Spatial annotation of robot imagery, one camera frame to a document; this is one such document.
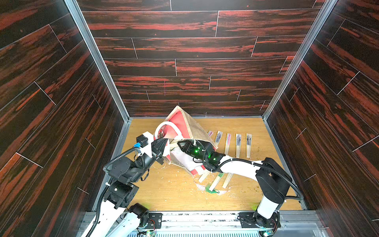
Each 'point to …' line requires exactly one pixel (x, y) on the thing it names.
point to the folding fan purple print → (238, 143)
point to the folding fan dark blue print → (248, 143)
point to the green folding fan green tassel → (210, 187)
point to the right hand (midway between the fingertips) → (181, 141)
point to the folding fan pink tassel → (228, 141)
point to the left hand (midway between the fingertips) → (167, 137)
